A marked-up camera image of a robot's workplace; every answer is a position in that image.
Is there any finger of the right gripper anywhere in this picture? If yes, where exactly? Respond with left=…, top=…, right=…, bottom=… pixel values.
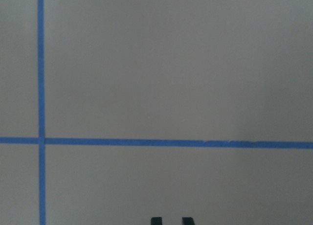
left=182, top=217, right=195, bottom=225
left=150, top=217, right=162, bottom=225

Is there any brown paper table cover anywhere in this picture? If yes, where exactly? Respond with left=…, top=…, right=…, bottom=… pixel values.
left=0, top=0, right=313, bottom=225

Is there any blue tape strip crosswise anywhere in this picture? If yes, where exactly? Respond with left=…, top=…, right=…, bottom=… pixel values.
left=0, top=137, right=313, bottom=150

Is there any blue tape strip lengthwise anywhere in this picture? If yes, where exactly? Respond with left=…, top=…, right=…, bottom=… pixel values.
left=37, top=0, right=46, bottom=225

